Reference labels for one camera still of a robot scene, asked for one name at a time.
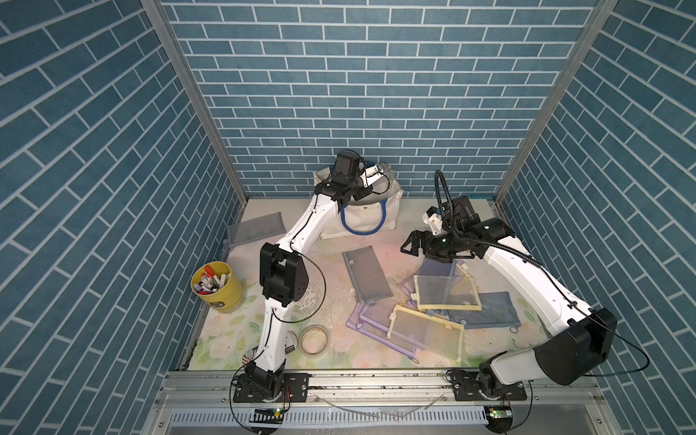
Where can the grey mesh pouch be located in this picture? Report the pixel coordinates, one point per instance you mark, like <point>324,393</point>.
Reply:
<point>366,274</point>
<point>256,229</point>

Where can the yellow trimmed mesh pouch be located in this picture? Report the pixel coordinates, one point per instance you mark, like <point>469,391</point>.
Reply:
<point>446,293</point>
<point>429,333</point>

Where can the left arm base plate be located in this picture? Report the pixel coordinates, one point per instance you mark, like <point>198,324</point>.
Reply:
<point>274,387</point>

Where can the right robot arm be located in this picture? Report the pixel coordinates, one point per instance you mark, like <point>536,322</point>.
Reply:
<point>580,336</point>

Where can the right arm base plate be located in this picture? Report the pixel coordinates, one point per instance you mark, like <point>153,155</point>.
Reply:
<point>474,386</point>

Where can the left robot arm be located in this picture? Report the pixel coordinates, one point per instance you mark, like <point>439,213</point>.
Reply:
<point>282,268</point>

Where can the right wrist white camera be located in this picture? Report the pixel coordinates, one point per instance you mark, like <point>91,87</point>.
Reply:
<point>433,218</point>

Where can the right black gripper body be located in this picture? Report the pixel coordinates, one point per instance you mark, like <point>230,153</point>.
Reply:
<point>437,247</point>

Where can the white canvas tote bag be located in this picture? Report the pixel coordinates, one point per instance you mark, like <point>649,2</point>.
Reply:
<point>376,212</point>

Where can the blue mesh pouch right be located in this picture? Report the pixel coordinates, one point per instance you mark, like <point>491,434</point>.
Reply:
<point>497,311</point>

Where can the clear tape roll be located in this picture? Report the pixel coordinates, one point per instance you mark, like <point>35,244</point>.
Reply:
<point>314,341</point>

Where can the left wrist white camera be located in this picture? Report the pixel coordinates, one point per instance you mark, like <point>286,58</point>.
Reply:
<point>375,174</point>

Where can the yellow trimmed mesh pouch lower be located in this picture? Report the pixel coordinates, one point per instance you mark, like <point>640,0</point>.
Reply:
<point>429,333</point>

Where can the yellow cup with markers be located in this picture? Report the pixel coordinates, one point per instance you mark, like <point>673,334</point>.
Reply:
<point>217,286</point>

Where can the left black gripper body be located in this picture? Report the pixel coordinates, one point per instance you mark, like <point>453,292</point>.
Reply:
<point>354,187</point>

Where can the wrist white camera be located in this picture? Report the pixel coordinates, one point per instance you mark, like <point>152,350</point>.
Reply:
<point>433,218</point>
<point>375,174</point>

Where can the yellow trimmed mesh pouch middle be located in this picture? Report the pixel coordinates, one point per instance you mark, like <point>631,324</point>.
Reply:
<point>446,293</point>

